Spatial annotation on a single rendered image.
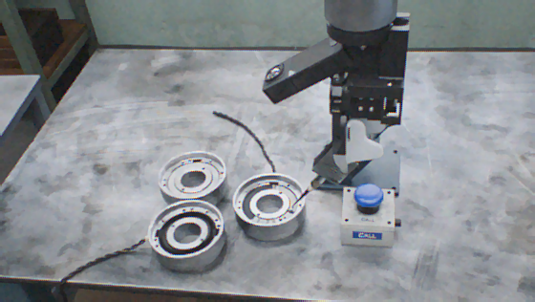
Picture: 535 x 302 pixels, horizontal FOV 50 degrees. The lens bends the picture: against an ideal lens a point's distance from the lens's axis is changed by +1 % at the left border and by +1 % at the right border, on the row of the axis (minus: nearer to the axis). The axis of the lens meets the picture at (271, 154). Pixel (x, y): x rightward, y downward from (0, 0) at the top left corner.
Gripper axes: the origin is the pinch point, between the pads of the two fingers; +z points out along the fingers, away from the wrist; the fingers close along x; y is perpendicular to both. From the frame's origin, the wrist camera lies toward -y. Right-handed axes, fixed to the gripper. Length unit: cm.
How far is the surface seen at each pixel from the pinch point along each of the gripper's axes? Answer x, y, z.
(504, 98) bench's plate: 32.5, 25.5, 13.2
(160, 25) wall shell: 157, -95, 71
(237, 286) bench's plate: -12.5, -12.5, 13.1
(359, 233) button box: -3.8, 3.0, 10.3
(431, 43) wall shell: 162, 21, 80
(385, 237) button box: -3.6, 6.4, 10.9
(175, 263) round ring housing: -11.9, -20.8, 10.2
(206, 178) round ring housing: 4.3, -21.0, 10.2
